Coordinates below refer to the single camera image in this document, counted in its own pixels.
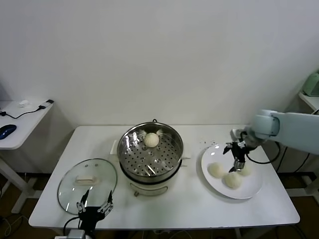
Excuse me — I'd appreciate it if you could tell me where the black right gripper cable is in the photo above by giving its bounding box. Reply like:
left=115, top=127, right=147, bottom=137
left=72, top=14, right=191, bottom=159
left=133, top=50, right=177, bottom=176
left=246, top=145, right=281, bottom=164

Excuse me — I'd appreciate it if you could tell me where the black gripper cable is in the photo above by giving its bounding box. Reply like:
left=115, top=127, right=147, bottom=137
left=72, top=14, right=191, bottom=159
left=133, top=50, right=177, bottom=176
left=246, top=145, right=281, bottom=164
left=62, top=216, right=83, bottom=237

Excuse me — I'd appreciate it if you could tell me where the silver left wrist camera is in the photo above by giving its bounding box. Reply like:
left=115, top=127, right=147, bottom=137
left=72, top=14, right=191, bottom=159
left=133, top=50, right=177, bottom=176
left=66, top=229, right=86, bottom=239

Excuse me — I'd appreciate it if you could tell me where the white floor cable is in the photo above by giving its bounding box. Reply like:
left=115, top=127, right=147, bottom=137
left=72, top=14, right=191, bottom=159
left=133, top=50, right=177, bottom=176
left=0, top=214, right=28, bottom=236

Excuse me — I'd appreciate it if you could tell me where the white round plate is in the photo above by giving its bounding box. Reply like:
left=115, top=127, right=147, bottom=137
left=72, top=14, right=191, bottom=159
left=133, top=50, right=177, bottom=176
left=201, top=144, right=264, bottom=200

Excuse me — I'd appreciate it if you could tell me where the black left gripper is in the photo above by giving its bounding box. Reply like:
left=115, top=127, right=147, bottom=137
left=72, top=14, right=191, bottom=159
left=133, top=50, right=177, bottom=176
left=76, top=189, right=114, bottom=231

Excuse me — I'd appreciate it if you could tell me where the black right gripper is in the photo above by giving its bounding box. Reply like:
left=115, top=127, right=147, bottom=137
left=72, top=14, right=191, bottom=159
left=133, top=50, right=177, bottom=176
left=223, top=140, right=251, bottom=173

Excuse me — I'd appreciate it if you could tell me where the round glass pot lid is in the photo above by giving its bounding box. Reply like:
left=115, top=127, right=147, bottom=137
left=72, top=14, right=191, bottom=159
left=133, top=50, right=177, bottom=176
left=57, top=158, right=118, bottom=215

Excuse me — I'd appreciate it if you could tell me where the mint green appliance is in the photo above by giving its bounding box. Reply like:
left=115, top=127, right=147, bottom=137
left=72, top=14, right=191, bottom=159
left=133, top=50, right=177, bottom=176
left=303, top=71, right=319, bottom=98

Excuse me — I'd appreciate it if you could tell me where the blue computer mouse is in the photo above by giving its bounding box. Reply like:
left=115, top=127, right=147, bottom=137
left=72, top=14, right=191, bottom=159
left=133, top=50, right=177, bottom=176
left=0, top=124, right=17, bottom=139

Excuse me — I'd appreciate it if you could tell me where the black cable on side desk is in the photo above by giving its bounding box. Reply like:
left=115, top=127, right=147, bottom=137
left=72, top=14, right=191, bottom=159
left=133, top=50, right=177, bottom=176
left=0, top=105, right=47, bottom=119

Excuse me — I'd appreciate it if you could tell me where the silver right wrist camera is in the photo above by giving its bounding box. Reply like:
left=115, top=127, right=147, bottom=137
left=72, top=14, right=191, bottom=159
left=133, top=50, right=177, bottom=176
left=230, top=128, right=248, bottom=139

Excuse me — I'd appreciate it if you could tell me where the white steamed baozi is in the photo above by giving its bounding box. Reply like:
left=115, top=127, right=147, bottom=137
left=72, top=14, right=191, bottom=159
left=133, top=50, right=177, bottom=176
left=207, top=162, right=225, bottom=179
left=238, top=163, right=253, bottom=177
left=222, top=172, right=243, bottom=190
left=144, top=132, right=160, bottom=148

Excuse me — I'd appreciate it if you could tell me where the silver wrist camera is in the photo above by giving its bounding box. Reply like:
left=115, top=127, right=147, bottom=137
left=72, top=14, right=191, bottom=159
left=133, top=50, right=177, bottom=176
left=230, top=128, right=248, bottom=139
left=66, top=229, right=86, bottom=239

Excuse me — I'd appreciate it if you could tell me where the white electric cooker base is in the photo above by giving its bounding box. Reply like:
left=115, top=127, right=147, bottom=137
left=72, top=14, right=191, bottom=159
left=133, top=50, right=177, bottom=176
left=119, top=159, right=189, bottom=198

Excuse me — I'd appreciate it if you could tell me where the stainless steel steamer basket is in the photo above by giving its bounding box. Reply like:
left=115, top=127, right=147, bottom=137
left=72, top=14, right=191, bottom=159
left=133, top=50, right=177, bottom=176
left=109, top=121, right=192, bottom=183

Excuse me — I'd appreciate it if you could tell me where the black hanging cable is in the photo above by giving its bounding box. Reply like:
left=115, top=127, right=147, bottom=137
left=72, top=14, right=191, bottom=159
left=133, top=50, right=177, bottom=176
left=298, top=153, right=311, bottom=173

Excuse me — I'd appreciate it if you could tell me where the white side desk with mouse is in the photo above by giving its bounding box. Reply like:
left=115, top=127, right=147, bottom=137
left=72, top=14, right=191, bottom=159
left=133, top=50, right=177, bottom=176
left=0, top=100, right=54, bottom=214

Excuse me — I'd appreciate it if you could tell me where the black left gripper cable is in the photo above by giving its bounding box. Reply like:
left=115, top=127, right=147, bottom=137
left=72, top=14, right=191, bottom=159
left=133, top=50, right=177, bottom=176
left=62, top=216, right=83, bottom=237

